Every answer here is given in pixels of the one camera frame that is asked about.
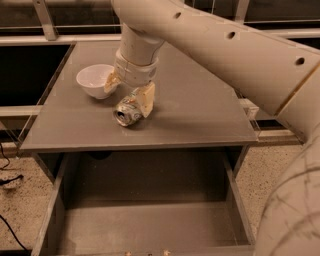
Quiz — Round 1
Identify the grey cabinet with top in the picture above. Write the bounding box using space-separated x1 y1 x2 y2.
21 40 257 153

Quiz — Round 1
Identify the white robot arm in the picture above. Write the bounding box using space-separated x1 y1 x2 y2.
111 0 320 256

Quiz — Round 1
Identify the open grey top drawer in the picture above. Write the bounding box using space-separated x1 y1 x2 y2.
32 151 255 256

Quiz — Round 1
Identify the metal railing frame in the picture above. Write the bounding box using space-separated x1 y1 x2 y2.
0 0 320 148

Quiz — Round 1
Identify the white ceramic bowl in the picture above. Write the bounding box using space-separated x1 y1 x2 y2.
76 64 116 99

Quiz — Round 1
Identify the black floor cable lower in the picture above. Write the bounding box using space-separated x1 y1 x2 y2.
0 214 30 252

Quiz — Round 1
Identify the black cable on floor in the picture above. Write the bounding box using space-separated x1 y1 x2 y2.
0 142 25 187

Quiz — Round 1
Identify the crushed 7up soda can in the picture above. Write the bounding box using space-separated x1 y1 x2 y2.
113 96 143 127

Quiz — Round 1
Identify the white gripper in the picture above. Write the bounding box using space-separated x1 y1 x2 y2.
104 51 158 118

